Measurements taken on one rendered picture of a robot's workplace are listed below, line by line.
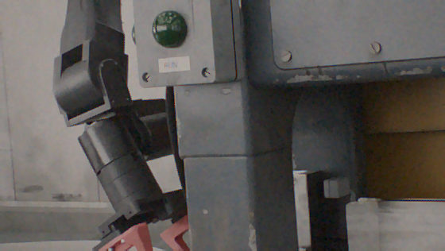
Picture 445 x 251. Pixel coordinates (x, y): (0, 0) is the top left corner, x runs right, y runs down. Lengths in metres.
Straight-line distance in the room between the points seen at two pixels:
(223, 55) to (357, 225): 0.25
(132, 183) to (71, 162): 6.84
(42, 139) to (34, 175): 0.36
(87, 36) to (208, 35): 0.33
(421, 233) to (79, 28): 0.44
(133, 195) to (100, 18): 0.21
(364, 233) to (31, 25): 7.26
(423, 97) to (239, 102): 0.26
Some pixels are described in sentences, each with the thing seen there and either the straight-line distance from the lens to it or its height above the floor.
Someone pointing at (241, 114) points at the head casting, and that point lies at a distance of 0.72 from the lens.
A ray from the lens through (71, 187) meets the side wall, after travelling 7.85.
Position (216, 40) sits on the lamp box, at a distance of 0.69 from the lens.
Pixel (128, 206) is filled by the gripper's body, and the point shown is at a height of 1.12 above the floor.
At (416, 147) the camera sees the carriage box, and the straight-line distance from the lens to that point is 0.98.
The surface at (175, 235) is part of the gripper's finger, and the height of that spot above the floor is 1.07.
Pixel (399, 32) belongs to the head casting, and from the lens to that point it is 0.67.
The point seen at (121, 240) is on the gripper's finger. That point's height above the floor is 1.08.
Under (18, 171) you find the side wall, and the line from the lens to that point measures 8.26.
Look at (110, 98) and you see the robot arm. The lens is 0.97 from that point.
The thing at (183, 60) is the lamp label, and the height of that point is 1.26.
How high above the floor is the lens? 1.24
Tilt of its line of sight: 3 degrees down
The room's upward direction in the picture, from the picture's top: 4 degrees counter-clockwise
